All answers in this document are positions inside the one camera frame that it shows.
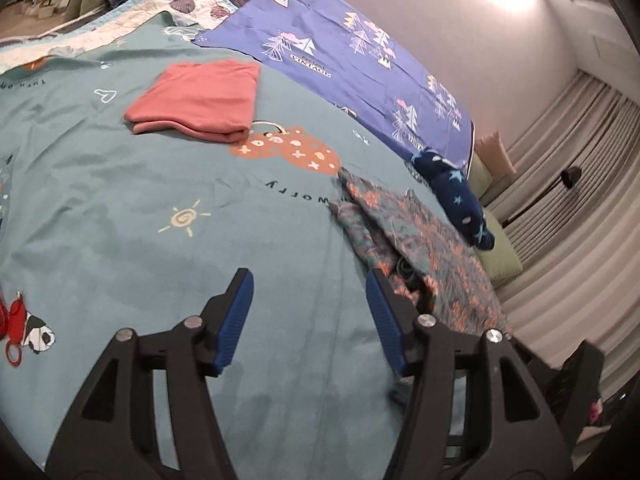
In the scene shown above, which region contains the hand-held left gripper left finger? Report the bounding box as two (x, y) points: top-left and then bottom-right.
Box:
(45, 267), (256, 480)

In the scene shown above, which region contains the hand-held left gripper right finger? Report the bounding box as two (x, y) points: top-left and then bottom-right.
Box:
(365, 269), (573, 480)

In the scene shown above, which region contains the teal floral garment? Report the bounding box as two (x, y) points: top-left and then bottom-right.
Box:
(330, 167), (513, 336)

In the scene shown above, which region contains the teal cartoon print bedsheet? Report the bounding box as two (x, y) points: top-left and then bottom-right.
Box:
(0, 10), (501, 480)

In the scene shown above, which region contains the beige curtain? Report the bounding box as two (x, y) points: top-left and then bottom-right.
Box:
(480, 67), (640, 401)

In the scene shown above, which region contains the navy star fleece blanket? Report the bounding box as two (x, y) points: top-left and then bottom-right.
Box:
(411, 147), (496, 252)

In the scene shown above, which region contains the black lamp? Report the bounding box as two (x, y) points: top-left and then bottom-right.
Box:
(502, 166), (582, 226)

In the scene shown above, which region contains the folded pink garment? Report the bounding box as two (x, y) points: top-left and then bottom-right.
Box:
(123, 58), (262, 145)

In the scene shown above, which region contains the purple tree print sheet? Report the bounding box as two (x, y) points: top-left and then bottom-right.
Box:
(197, 0), (476, 171)

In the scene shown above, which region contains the white shell print quilt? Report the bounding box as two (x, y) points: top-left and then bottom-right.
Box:
(0, 0), (238, 73)

